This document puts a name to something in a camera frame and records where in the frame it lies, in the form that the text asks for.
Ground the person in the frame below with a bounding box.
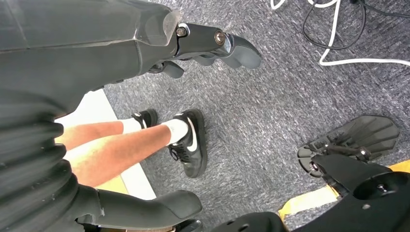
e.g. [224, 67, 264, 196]
[54, 108, 208, 188]

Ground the black white sneaker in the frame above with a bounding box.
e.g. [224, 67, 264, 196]
[168, 108, 208, 179]
[131, 108, 159, 131]

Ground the yellow floor tape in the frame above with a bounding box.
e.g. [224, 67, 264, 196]
[278, 160, 410, 221]

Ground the black robot foot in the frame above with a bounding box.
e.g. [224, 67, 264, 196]
[297, 115, 401, 179]

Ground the black floor cable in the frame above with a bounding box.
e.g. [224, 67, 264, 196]
[302, 0, 410, 50]

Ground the white floor cable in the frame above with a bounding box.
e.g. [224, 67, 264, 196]
[270, 0, 410, 67]

